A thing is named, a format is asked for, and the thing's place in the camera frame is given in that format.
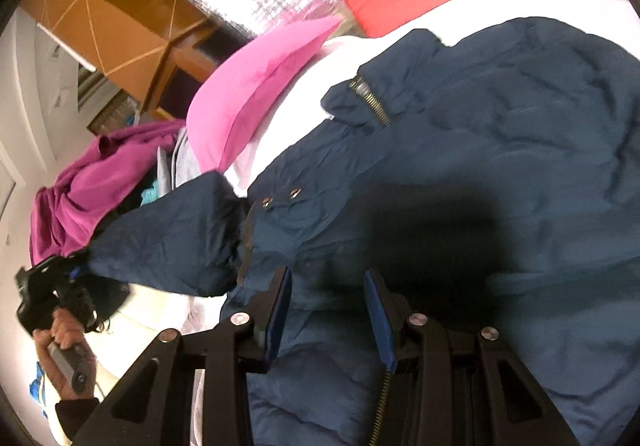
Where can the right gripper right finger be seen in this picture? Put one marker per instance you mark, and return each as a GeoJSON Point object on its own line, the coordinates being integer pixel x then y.
{"type": "Point", "coordinates": [445, 387]}

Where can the grey garment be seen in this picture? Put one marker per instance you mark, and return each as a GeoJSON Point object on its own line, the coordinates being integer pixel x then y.
{"type": "Point", "coordinates": [176, 167]}

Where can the teal garment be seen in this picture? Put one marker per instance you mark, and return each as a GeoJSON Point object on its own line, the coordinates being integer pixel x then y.
{"type": "Point", "coordinates": [150, 194]}

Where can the white pink bed sheet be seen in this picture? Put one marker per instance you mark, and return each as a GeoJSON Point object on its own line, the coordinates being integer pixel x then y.
{"type": "Point", "coordinates": [310, 86]}

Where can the dark person's left forearm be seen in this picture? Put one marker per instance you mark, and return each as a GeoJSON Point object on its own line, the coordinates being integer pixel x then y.
{"type": "Point", "coordinates": [73, 414]}

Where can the purple fleece garment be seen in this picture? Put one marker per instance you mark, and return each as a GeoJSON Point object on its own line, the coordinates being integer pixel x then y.
{"type": "Point", "coordinates": [65, 215]}

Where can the magenta pillow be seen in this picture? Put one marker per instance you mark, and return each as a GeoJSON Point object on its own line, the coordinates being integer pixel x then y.
{"type": "Point", "coordinates": [229, 106]}

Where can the person's left hand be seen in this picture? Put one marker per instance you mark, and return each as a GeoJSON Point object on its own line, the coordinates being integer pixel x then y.
{"type": "Point", "coordinates": [65, 331]}

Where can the navy blue zip jacket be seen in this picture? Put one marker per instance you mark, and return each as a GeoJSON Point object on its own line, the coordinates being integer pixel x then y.
{"type": "Point", "coordinates": [450, 225]}

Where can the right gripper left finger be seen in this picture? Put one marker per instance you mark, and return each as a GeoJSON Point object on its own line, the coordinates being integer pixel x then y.
{"type": "Point", "coordinates": [152, 403]}

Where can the cream leather sofa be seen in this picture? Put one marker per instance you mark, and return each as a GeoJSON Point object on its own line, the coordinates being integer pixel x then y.
{"type": "Point", "coordinates": [131, 329]}

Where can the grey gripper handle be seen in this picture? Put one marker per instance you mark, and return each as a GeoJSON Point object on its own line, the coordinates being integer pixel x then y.
{"type": "Point", "coordinates": [73, 364]}

